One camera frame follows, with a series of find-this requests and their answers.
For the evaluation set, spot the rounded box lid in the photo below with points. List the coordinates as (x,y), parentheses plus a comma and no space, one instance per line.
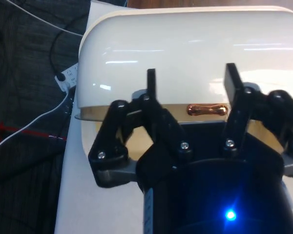
(185,44)

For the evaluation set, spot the cream box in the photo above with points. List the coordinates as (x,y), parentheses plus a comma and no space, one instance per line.
(86,139)

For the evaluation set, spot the white power strip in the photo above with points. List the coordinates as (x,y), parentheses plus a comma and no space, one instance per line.
(69,78)

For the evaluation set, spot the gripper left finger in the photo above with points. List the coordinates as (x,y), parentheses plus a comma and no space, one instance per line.
(112,136)

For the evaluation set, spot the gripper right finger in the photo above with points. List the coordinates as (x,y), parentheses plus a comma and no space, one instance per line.
(241,107)

